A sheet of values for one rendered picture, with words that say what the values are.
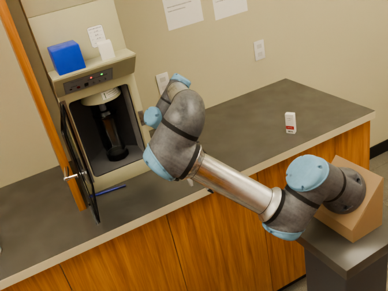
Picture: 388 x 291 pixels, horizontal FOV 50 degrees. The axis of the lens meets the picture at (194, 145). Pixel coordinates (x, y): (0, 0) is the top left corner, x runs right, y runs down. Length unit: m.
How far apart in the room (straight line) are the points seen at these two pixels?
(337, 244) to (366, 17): 1.97
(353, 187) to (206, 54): 1.30
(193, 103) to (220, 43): 1.28
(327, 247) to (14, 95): 1.52
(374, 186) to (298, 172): 0.25
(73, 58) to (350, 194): 1.04
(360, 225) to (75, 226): 1.05
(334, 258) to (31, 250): 1.08
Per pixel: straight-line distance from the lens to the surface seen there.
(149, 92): 2.27
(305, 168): 1.24
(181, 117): 1.11
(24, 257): 1.71
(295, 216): 1.25
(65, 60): 1.56
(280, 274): 2.33
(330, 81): 2.98
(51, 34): 1.65
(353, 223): 1.38
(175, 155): 1.13
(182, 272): 1.96
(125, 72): 1.69
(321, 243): 1.41
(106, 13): 1.68
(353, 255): 1.38
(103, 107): 1.85
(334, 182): 1.27
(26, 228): 1.86
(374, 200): 1.39
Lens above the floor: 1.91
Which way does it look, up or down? 28 degrees down
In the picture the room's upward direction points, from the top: 12 degrees counter-clockwise
